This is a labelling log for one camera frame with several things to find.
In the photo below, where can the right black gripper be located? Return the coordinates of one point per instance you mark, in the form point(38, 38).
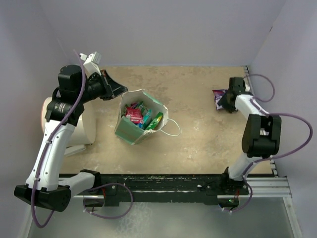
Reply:
point(222, 102)

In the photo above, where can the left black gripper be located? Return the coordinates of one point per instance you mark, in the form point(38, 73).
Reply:
point(111, 88)

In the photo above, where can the purple snack packet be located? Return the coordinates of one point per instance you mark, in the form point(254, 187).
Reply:
point(218, 94)

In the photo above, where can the pink red snack packet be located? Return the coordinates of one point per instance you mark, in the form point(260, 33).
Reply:
point(134, 115)

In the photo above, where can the green patterned paper bag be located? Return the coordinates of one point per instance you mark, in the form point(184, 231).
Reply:
point(133, 133)

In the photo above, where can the yellow green snack packet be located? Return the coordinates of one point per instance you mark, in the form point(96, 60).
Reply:
point(141, 106)

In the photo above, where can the teal mint candy packet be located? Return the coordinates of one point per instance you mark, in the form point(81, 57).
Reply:
point(147, 119)

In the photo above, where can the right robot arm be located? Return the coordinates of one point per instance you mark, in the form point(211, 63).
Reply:
point(261, 137)

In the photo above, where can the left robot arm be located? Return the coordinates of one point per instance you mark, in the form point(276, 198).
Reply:
point(43, 187)

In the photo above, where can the white paper roll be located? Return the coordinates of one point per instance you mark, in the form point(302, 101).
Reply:
point(84, 133)

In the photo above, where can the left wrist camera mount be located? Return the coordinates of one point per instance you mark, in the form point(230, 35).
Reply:
point(91, 62)

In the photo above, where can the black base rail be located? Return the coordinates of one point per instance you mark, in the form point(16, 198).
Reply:
point(164, 188)

